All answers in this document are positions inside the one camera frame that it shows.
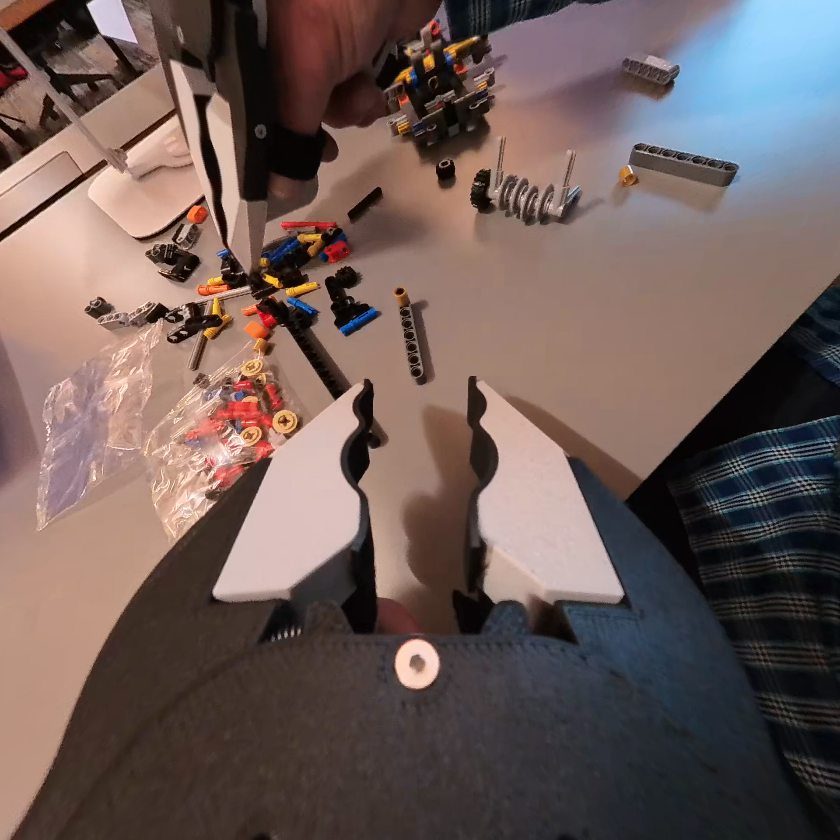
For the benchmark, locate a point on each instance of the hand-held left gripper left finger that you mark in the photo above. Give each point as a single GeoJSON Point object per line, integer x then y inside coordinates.
{"type": "Point", "coordinates": [289, 525]}

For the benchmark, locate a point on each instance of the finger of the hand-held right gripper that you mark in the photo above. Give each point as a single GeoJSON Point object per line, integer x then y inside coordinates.
{"type": "Point", "coordinates": [197, 124]}
{"type": "Point", "coordinates": [256, 229]}

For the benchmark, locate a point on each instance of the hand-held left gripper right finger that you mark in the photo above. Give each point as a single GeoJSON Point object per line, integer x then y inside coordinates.
{"type": "Point", "coordinates": [551, 525]}

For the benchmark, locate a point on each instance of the pile of lego pieces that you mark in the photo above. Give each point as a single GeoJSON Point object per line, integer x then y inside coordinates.
{"type": "Point", "coordinates": [295, 248]}

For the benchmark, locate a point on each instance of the grey worm gear lego assembly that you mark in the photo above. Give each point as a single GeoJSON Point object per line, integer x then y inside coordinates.
{"type": "Point", "coordinates": [525, 193]}

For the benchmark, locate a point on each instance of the tan lego bush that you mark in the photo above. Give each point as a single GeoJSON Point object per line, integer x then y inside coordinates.
{"type": "Point", "coordinates": [628, 176]}

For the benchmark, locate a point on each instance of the long grey lego beam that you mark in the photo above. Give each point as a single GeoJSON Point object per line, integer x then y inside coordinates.
{"type": "Point", "coordinates": [682, 163]}

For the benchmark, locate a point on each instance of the person's right forearm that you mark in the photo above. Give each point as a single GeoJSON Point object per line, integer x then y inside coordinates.
{"type": "Point", "coordinates": [499, 13]}

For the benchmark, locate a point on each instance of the black lego axle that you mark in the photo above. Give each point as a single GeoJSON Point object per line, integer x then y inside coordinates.
{"type": "Point", "coordinates": [365, 204]}

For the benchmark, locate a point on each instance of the clear bag of lego pins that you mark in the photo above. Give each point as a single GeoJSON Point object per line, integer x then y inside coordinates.
{"type": "Point", "coordinates": [243, 420]}

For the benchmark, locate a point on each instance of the long black lego beam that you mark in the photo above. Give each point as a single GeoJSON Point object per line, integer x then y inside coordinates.
{"type": "Point", "coordinates": [321, 358]}

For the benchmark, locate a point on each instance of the dark lego beam with tan pin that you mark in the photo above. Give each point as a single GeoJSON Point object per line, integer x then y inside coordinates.
{"type": "Point", "coordinates": [412, 341]}

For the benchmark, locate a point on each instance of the multicoloured lego gearbox assembly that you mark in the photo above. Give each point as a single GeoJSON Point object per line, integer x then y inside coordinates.
{"type": "Point", "coordinates": [433, 92]}

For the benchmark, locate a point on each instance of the small black lego gear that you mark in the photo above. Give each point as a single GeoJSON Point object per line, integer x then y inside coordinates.
{"type": "Point", "coordinates": [446, 169]}

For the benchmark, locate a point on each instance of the short light grey lego beam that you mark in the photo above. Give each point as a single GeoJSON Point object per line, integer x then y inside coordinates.
{"type": "Point", "coordinates": [649, 67]}

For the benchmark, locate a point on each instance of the person's right hand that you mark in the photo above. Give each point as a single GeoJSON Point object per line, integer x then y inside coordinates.
{"type": "Point", "coordinates": [328, 52]}

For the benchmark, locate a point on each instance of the blue plaid shirt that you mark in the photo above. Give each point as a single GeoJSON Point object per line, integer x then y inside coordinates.
{"type": "Point", "coordinates": [761, 525]}

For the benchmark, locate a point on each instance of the empty clear plastic bag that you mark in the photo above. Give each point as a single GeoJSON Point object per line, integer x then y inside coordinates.
{"type": "Point", "coordinates": [85, 433]}

